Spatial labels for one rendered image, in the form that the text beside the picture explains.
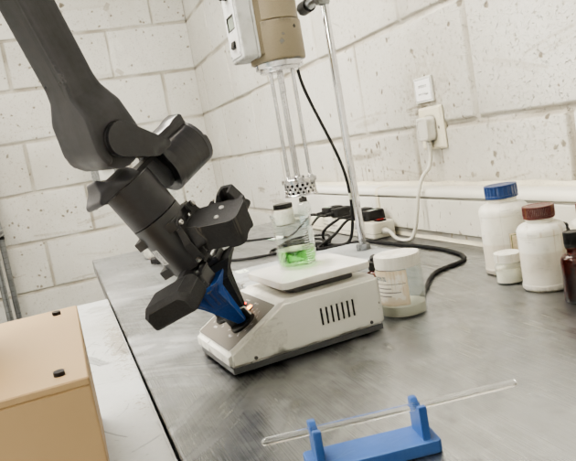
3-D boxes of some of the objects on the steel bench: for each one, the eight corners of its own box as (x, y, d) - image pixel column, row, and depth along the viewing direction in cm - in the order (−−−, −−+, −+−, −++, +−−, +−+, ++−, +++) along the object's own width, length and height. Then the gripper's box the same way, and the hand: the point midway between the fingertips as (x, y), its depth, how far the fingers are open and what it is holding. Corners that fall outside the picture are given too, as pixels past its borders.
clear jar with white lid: (396, 305, 90) (388, 248, 89) (436, 306, 86) (427, 246, 85) (373, 318, 85) (363, 259, 84) (413, 320, 81) (404, 258, 80)
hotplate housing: (233, 380, 72) (219, 309, 71) (199, 353, 84) (187, 292, 83) (403, 326, 80) (393, 262, 79) (350, 308, 92) (341, 252, 91)
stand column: (360, 251, 129) (300, -123, 120) (354, 250, 132) (294, -115, 123) (373, 248, 130) (314, -123, 121) (367, 247, 133) (308, -116, 123)
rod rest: (313, 485, 47) (304, 437, 46) (304, 464, 50) (295, 419, 50) (444, 452, 48) (437, 406, 48) (427, 434, 52) (421, 390, 51)
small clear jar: (517, 286, 89) (513, 255, 88) (491, 285, 91) (487, 255, 91) (529, 278, 91) (526, 248, 91) (505, 278, 94) (500, 249, 93)
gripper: (163, 191, 80) (241, 284, 85) (99, 275, 64) (201, 383, 69) (200, 166, 77) (279, 262, 82) (144, 248, 61) (246, 361, 66)
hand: (225, 296), depth 74 cm, fingers closed, pressing on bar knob
